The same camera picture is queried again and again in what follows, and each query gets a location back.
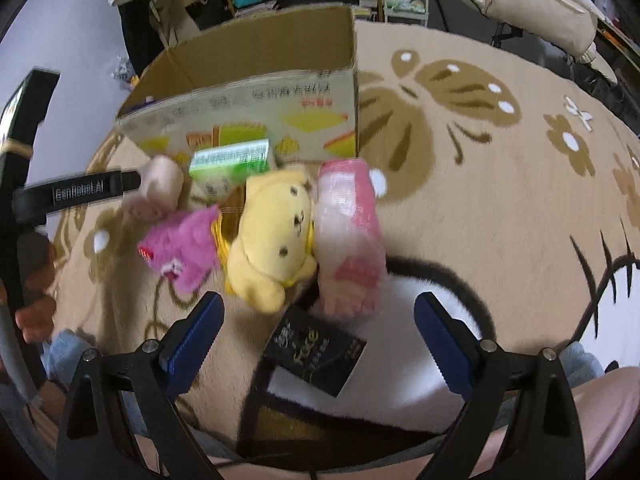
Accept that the pink wrapped tissue pack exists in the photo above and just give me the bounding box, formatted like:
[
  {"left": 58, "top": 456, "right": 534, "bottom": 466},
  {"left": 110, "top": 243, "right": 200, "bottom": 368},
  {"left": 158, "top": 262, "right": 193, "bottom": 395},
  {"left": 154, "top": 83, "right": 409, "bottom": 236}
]
[{"left": 314, "top": 158, "right": 387, "bottom": 318}]

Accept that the cream coat on chair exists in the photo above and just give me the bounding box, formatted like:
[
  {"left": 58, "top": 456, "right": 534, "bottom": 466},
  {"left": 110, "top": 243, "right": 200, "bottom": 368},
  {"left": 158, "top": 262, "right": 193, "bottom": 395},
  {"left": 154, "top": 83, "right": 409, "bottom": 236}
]
[{"left": 461, "top": 0, "right": 617, "bottom": 86}]

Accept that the left hand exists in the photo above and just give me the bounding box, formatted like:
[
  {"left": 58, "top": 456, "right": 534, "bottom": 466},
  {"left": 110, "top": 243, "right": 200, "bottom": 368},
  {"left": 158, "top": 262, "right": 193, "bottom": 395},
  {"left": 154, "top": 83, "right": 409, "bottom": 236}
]
[{"left": 15, "top": 247, "right": 56, "bottom": 344}]

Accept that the green tissue pack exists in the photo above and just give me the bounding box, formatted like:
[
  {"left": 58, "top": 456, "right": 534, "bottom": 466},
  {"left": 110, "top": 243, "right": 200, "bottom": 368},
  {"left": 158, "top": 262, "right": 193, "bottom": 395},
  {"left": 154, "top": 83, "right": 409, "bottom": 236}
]
[{"left": 189, "top": 139, "right": 270, "bottom": 200}]

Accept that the open cardboard box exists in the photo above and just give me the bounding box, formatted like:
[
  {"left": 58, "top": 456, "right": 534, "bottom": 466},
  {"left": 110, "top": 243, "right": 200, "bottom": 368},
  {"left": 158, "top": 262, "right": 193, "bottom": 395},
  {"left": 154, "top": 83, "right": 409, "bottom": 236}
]
[{"left": 114, "top": 6, "right": 358, "bottom": 167}]

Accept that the brown hanging garment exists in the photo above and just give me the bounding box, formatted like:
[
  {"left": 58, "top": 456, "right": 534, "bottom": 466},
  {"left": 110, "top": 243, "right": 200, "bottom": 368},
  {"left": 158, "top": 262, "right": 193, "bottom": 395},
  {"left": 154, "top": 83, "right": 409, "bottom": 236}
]
[{"left": 149, "top": 0, "right": 205, "bottom": 49}]

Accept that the magenta fuzzy plush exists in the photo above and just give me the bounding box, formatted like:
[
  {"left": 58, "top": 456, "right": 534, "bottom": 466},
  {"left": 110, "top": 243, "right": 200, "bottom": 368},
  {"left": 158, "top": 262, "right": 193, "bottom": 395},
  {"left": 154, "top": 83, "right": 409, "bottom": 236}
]
[{"left": 137, "top": 205, "right": 220, "bottom": 294}]

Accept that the yellow bear plush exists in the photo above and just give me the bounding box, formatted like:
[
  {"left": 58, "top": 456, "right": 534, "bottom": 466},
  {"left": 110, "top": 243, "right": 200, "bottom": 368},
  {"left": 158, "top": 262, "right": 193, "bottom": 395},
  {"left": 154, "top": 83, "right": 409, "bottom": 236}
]
[{"left": 224, "top": 168, "right": 317, "bottom": 314}]

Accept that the black Face tissue pack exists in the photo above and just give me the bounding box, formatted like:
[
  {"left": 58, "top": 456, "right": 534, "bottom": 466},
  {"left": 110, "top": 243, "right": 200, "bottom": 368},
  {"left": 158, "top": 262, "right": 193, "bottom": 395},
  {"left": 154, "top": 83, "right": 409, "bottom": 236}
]
[{"left": 262, "top": 306, "right": 367, "bottom": 398}]

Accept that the pale pink soft block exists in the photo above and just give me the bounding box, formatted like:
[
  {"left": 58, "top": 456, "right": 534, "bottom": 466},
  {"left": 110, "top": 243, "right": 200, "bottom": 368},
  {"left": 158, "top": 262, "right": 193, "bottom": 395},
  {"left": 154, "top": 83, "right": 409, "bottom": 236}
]
[{"left": 122, "top": 155, "right": 183, "bottom": 222}]

